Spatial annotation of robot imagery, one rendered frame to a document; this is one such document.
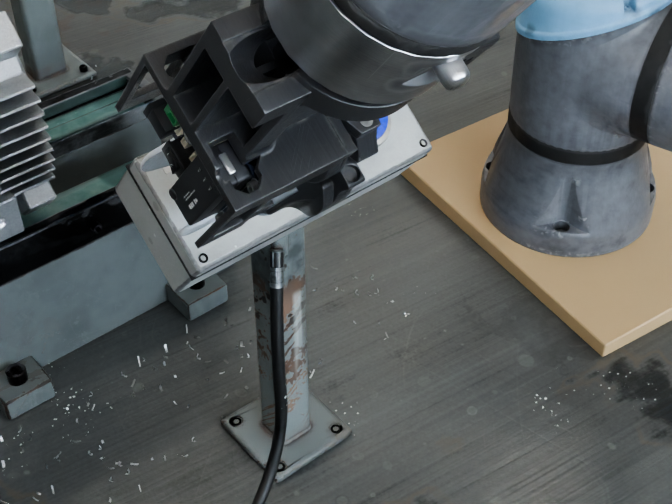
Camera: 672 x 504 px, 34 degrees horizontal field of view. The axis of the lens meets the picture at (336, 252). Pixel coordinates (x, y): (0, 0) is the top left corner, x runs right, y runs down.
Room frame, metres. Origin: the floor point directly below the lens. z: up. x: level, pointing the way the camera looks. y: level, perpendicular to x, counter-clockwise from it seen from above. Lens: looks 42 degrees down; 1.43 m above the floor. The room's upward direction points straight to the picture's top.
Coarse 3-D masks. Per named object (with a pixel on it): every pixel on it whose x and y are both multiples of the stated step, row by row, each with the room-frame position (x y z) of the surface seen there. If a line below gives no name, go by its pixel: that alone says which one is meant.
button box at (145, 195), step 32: (416, 128) 0.53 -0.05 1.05; (384, 160) 0.50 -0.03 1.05; (416, 160) 0.52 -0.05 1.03; (128, 192) 0.46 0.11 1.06; (160, 192) 0.44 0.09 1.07; (352, 192) 0.48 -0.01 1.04; (160, 224) 0.44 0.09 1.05; (256, 224) 0.44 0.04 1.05; (288, 224) 0.45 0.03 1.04; (160, 256) 0.44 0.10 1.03; (192, 256) 0.42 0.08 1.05; (224, 256) 0.42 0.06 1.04
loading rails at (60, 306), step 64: (64, 128) 0.72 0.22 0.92; (128, 128) 0.74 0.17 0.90; (64, 192) 0.63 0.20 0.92; (0, 256) 0.56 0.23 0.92; (64, 256) 0.59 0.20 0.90; (128, 256) 0.62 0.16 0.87; (0, 320) 0.55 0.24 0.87; (64, 320) 0.58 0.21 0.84; (128, 320) 0.61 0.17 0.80; (0, 384) 0.53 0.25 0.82
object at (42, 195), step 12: (0, 12) 0.59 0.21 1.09; (0, 24) 0.59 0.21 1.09; (12, 24) 0.59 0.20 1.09; (0, 36) 0.58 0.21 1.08; (12, 36) 0.59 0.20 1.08; (0, 48) 0.58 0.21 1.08; (12, 48) 0.58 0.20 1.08; (0, 60) 0.58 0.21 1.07; (24, 192) 0.58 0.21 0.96; (36, 192) 0.58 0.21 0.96; (48, 192) 0.58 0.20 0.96; (24, 204) 0.58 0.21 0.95; (36, 204) 0.57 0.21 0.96; (48, 204) 0.59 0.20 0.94
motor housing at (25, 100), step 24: (0, 72) 0.58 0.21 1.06; (24, 72) 0.59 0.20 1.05; (0, 96) 0.56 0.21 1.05; (24, 96) 0.58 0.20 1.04; (0, 120) 0.56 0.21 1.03; (24, 120) 0.56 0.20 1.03; (0, 144) 0.55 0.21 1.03; (24, 144) 0.56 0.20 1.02; (48, 144) 0.57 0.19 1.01; (0, 168) 0.55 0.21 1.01; (24, 168) 0.56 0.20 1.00; (48, 168) 0.57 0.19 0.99; (0, 192) 0.55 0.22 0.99
